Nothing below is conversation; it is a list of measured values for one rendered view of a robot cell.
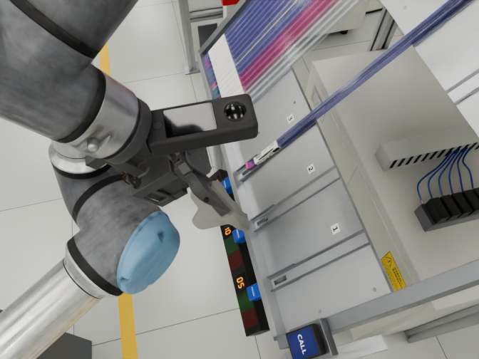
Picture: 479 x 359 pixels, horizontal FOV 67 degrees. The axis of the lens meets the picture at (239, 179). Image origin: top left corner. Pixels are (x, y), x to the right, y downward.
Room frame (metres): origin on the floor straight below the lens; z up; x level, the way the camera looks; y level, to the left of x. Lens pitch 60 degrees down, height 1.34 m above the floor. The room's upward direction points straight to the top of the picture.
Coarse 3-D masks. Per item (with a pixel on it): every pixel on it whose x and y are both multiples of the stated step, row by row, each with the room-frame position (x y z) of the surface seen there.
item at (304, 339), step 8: (304, 328) 0.08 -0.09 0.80; (288, 336) 0.07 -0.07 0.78; (296, 336) 0.07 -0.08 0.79; (304, 336) 0.07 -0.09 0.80; (312, 336) 0.07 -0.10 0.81; (296, 344) 0.06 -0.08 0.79; (304, 344) 0.06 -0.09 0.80; (312, 344) 0.06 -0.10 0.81; (296, 352) 0.05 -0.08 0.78; (304, 352) 0.05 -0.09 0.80; (312, 352) 0.05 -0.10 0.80
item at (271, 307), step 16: (208, 80) 0.62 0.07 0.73; (208, 96) 0.58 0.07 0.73; (224, 144) 0.44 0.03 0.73; (240, 176) 0.37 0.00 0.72; (240, 192) 0.33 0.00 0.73; (240, 208) 0.30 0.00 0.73; (256, 240) 0.24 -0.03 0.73; (256, 256) 0.20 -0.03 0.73; (256, 272) 0.18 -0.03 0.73; (272, 288) 0.15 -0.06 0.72; (272, 304) 0.12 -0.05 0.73; (272, 320) 0.10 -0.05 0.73; (272, 336) 0.08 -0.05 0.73
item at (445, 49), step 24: (384, 0) 0.52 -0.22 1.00; (408, 0) 0.49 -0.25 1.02; (432, 0) 0.47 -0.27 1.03; (408, 24) 0.46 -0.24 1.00; (456, 24) 0.42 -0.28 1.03; (432, 48) 0.40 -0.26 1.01; (456, 48) 0.38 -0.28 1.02; (432, 72) 0.37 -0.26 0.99; (456, 72) 0.35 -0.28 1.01; (456, 96) 0.32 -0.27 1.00
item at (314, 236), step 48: (288, 96) 0.47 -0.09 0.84; (240, 144) 0.44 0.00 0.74; (288, 144) 0.38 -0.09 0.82; (288, 192) 0.30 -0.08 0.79; (336, 192) 0.27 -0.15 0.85; (288, 240) 0.22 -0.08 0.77; (336, 240) 0.20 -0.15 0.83; (288, 288) 0.15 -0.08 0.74; (336, 288) 0.13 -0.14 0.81; (384, 288) 0.12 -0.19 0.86
